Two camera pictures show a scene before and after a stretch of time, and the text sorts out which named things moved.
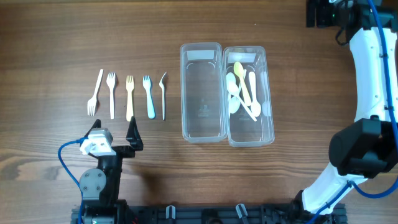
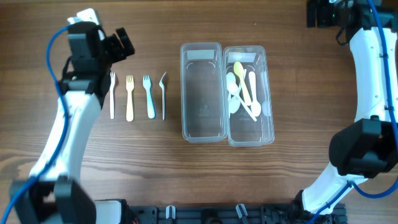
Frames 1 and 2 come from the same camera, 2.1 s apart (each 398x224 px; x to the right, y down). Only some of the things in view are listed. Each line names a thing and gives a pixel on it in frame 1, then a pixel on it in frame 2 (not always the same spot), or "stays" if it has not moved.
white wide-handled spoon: [255, 106] stays
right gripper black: [322, 19] stays
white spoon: [255, 107] to [232, 88]
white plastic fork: [111, 82] stays
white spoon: [232, 89] stays
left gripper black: [135, 143] to [119, 53]
